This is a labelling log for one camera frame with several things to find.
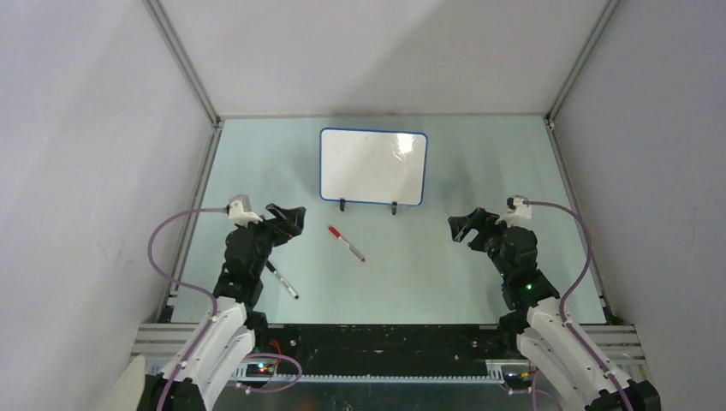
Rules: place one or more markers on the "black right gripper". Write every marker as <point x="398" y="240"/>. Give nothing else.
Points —
<point x="480" y="220"/>

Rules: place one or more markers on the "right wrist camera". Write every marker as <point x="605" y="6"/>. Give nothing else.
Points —
<point x="518" y="211"/>

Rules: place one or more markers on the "black whiteboard marker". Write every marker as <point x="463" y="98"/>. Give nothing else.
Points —
<point x="282" y="280"/>

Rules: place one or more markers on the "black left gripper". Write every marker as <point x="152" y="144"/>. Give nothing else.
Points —
<point x="286" y="224"/>

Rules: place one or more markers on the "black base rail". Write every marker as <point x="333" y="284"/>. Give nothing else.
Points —
<point x="400" y="353"/>

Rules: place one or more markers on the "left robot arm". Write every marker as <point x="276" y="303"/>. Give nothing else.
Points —
<point x="231" y="330"/>

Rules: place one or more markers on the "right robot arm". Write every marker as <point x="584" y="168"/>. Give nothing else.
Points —
<point x="540" y="325"/>

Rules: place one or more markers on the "white blue-framed whiteboard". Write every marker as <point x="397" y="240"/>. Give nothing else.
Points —
<point x="372" y="166"/>

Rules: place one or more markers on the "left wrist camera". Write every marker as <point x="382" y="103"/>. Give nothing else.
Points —
<point x="240" y="212"/>

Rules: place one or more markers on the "red whiteboard marker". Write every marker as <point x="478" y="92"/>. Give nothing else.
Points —
<point x="357" y="253"/>

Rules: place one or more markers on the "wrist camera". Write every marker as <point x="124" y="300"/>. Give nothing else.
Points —
<point x="240" y="212"/>
<point x="518" y="211"/>

